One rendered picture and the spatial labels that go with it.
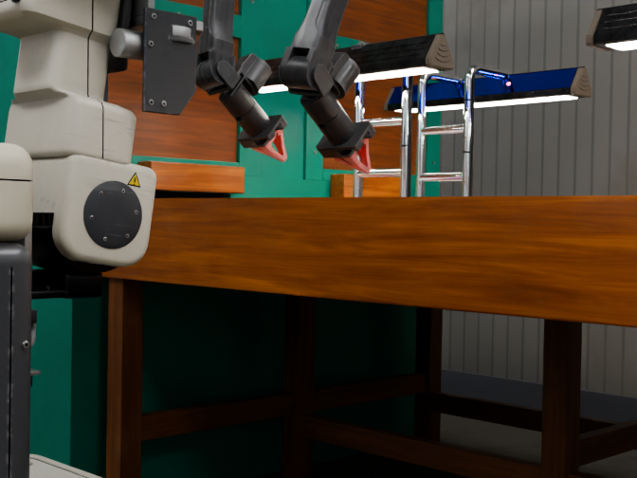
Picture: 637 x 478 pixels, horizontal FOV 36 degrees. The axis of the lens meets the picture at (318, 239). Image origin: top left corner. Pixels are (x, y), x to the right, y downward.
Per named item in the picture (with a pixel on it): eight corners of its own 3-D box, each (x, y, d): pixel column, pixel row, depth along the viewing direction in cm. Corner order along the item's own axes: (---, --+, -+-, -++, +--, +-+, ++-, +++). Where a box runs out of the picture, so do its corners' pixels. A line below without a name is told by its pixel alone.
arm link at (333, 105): (291, 101, 178) (313, 100, 174) (311, 74, 181) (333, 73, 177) (311, 128, 182) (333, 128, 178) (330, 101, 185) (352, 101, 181)
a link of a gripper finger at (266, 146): (278, 149, 219) (253, 119, 214) (300, 148, 214) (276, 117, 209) (262, 172, 216) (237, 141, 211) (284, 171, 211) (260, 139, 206)
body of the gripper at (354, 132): (336, 130, 190) (316, 102, 186) (375, 128, 183) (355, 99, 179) (319, 155, 187) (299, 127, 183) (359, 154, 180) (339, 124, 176)
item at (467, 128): (470, 242, 246) (473, 62, 246) (408, 240, 261) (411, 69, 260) (513, 242, 260) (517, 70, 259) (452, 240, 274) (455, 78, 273)
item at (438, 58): (430, 65, 201) (431, 29, 201) (232, 90, 245) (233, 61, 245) (455, 70, 207) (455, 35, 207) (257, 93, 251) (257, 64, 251)
